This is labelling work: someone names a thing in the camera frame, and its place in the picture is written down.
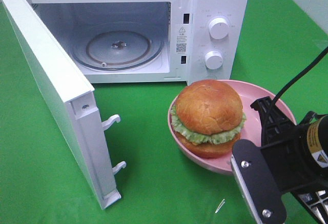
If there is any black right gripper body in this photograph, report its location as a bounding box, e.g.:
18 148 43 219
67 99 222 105
261 115 327 191

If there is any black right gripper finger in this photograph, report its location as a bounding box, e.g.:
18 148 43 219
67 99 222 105
250 96 295 146

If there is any burger with lettuce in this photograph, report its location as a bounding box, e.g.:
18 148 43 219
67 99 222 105
169 79 247 158

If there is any round microwave door button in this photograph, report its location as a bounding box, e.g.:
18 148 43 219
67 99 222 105
205 74 217 80

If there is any white microwave door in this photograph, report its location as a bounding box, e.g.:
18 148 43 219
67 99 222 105
2 0 126 209

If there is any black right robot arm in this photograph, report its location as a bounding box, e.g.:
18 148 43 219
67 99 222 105
251 96 327 223

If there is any clear tape patch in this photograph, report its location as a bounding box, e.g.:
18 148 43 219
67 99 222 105
215 199 226 214

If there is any lower white microwave knob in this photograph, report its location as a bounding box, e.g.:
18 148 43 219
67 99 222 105
205 51 223 70

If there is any white microwave knob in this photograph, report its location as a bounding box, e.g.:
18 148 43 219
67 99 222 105
209 16 230 39
205 51 223 70

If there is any upper white microwave knob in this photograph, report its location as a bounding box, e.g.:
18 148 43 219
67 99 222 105
209 16 230 39

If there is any white microwave oven body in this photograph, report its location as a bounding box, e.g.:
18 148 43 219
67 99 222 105
2 0 247 84

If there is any glass microwave turntable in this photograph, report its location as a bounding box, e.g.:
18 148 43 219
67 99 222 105
71 22 168 71

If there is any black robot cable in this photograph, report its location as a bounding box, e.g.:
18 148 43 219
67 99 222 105
266 46 328 122

